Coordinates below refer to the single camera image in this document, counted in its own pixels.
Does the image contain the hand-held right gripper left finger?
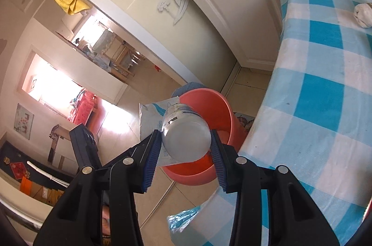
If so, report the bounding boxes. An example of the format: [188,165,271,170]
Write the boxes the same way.
[33,129,162,246]

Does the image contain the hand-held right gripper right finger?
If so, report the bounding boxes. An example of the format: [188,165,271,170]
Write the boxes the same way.
[211,129,341,246]

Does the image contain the white bottle with blue label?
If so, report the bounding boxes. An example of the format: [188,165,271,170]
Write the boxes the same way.
[161,103,212,164]

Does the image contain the white wet wipes packet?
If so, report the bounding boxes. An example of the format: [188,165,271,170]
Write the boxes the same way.
[139,97,182,168]

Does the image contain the orange red plastic basin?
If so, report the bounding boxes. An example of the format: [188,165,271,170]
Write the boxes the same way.
[161,88,250,187]

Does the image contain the red bed cover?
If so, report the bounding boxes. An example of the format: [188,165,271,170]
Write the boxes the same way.
[67,90,98,126]

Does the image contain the printed floor mat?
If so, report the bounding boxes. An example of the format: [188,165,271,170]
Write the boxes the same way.
[234,113,255,134]

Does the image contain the clear plastic sheet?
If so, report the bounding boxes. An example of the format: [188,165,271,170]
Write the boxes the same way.
[166,204,204,235]

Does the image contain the black low cabinet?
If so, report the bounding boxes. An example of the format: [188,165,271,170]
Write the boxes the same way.
[0,141,73,206]

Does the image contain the grey blue container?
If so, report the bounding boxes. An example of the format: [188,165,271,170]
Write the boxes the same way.
[171,82,207,99]

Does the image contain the wooden table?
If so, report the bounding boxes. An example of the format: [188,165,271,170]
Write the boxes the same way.
[103,39,146,78]

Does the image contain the blue white checked tablecloth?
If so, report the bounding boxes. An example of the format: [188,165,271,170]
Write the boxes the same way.
[170,0,372,246]

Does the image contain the white refrigerator with flower relief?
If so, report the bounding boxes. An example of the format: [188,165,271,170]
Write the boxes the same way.
[102,0,242,86]

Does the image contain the white arched cabinet door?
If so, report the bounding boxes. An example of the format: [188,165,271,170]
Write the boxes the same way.
[173,0,287,72]

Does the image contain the crumpled white tissue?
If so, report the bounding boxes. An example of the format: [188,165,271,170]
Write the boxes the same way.
[352,2,372,29]

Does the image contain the framed wall picture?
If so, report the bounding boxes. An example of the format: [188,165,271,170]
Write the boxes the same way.
[14,103,35,141]

